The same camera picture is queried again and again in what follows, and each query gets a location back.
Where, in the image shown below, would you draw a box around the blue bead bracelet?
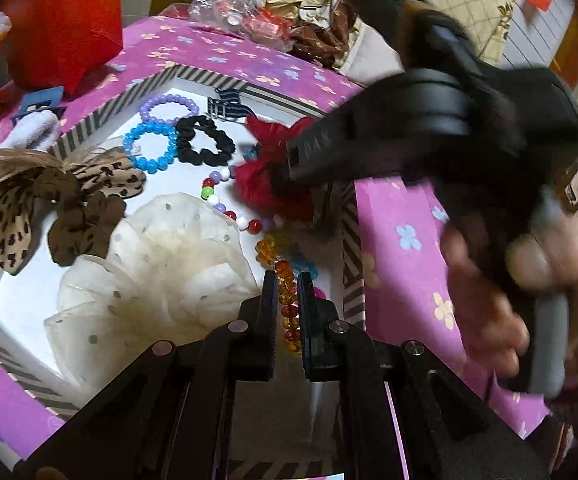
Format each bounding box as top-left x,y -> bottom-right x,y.
122,119 -> 180,173

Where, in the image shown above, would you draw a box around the white fluffy cloth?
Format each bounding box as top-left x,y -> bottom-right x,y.
8,109 -> 63,154

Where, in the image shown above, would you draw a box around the leopard print bow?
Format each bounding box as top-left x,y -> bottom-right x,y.
0,145 -> 147,277

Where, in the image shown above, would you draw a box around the clear plastic bags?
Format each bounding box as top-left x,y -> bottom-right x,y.
188,0 -> 301,52

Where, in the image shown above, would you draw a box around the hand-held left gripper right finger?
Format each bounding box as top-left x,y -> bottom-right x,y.
297,271 -> 553,480

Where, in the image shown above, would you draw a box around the pink floral blanket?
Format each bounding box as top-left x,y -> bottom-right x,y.
0,12 -> 556,480

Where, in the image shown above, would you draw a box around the red bow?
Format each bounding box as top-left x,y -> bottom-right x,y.
233,114 -> 321,222

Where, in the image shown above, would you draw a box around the pastel mixed bead bracelet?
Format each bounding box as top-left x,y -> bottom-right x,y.
199,166 -> 283,236

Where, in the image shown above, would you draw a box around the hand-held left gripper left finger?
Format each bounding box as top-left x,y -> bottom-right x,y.
13,270 -> 280,480

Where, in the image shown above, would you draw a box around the blue hair clip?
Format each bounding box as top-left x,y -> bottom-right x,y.
9,85 -> 67,123

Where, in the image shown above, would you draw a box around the cream dotted scrunchie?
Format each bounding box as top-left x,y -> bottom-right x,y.
43,194 -> 263,392

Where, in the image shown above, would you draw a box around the white box with striped rim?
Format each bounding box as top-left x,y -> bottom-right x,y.
0,62 -> 371,480

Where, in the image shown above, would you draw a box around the brown patterned cloth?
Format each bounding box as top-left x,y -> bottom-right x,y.
288,4 -> 363,67

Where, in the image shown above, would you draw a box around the purple bead bracelet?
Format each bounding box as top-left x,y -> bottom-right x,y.
138,93 -> 202,127

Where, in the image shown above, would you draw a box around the amber bead bracelet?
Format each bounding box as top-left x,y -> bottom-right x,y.
255,236 -> 303,357

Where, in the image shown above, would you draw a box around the black scrunchie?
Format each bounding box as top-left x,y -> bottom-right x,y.
174,114 -> 238,167

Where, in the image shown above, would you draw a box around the large red bag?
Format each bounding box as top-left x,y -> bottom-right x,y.
0,0 -> 123,94

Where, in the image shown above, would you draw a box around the brown scrunchie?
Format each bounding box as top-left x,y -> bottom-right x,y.
33,165 -> 128,268

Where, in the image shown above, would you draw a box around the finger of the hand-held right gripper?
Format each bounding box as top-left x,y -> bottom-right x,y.
273,76 -> 423,188

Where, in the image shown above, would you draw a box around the blue striped bow clip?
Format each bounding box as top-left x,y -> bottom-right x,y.
205,88 -> 256,123

